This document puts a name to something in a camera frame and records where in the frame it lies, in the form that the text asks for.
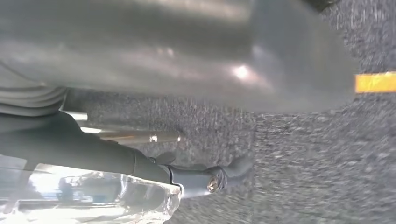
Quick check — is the yellow floor tape square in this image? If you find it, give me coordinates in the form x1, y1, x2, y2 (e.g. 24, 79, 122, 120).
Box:
355, 71, 396, 93

